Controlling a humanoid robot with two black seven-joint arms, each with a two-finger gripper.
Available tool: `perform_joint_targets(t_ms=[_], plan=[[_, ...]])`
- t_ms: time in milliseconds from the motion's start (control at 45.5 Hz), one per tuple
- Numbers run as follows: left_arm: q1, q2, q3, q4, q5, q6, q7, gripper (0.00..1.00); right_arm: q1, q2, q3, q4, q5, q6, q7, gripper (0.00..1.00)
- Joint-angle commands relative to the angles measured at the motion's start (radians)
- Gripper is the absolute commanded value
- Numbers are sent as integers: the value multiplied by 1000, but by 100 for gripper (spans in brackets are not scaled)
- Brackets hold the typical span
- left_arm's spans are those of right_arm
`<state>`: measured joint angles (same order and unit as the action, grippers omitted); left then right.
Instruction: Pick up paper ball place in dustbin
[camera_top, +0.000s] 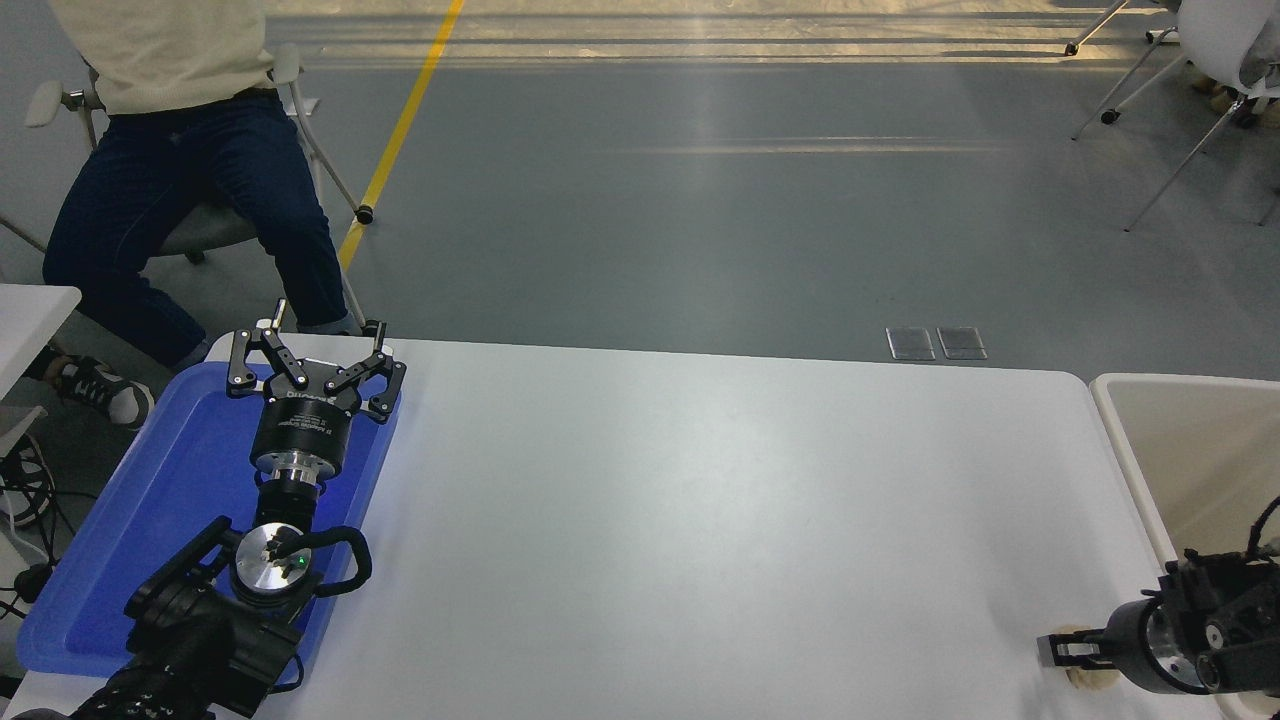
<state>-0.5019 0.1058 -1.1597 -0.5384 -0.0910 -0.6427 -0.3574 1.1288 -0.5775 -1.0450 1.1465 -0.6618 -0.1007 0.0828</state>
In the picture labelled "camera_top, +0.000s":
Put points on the white chair metal legs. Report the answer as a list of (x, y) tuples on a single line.
[(1070, 48), (1215, 30)]

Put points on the person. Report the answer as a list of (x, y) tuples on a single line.
[(170, 150)]

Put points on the small white side table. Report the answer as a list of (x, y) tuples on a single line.
[(30, 320)]

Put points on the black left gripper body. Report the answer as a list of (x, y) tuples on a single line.
[(300, 425)]

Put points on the metal floor plate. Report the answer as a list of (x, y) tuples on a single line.
[(962, 342), (910, 343)]

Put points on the blue plastic tray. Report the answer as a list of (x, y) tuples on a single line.
[(170, 500)]

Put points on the grey office chair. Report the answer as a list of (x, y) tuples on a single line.
[(215, 225)]

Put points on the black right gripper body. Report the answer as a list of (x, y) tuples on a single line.
[(1130, 645)]

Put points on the tan paper ball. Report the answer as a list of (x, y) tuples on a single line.
[(1090, 680)]

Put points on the large pale bin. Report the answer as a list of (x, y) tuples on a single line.
[(1190, 450)]

